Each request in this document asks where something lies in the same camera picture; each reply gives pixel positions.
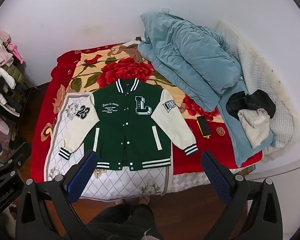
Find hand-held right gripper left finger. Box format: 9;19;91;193
15;150;98;240

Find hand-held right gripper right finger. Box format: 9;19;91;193
201;151;283;240

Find green and white varsity jacket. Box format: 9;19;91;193
59;78;199;172

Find white diamond-pattern quilted mat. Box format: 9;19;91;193
44;93;175;201

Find black phone with yellow case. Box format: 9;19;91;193
196;116;212;139

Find cream white garment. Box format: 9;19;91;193
237;109;272;149

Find person's dark trousers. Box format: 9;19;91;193
87;203;163;240

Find person's feet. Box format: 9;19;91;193
112;194;151;206

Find white cabinet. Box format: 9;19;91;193
245;164;300;240

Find black garment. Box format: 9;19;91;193
226;89;276;118

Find red floral blanket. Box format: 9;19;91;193
31;41;263;198

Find white textured pillow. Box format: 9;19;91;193
215;22;300;163

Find light blue duvet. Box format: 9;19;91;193
137;12;276;167

